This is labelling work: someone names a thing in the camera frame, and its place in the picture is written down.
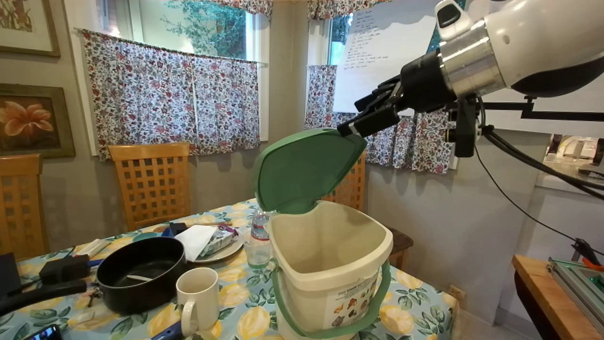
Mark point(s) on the silver foil food packet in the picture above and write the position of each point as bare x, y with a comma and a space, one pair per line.
219, 241

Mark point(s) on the white ceramic mug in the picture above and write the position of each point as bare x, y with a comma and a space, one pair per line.
199, 300

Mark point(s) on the dark teal pouch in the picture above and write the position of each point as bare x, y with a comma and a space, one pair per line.
172, 230

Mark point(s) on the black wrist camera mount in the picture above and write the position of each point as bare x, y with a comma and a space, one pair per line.
465, 126

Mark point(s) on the black smartphone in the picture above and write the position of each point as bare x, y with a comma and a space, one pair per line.
44, 334

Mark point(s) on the floral print curtain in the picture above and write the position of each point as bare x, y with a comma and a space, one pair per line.
170, 96
408, 143

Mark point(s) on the framed light picture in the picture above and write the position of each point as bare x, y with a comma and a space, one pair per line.
25, 26

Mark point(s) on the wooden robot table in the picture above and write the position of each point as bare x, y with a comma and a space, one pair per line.
548, 303

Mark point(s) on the clear plastic water bottle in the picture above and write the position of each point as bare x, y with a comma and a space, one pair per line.
257, 243

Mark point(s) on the white paper stack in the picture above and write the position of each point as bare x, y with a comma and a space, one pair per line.
91, 247

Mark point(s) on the black frying pan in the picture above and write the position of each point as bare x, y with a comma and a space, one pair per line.
142, 277

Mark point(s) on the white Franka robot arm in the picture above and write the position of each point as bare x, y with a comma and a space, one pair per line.
548, 39

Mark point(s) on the white trash can green lid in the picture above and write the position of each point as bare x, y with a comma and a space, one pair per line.
327, 266

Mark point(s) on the metal robot mounting plate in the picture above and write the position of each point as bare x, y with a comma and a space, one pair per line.
578, 284

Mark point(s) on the white paper napkin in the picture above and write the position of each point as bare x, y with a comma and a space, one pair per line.
193, 239

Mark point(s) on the dark blue flat object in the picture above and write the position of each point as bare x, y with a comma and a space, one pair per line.
167, 334

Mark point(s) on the black metal boom bar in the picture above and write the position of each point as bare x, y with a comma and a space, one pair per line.
554, 116

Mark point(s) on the floral print valance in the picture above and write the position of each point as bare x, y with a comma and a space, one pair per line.
246, 5
342, 7

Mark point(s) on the red black clamp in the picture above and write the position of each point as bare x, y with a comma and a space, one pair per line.
586, 252

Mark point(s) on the small black box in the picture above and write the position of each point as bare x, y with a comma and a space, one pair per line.
63, 269

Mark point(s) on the framed flower picture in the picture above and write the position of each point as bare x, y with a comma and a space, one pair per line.
35, 120

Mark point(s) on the wooden dining chair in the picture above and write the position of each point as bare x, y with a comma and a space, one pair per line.
21, 201
152, 182
352, 186

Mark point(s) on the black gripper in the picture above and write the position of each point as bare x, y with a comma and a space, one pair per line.
427, 82

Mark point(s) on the white round plate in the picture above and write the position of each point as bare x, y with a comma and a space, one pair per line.
225, 254

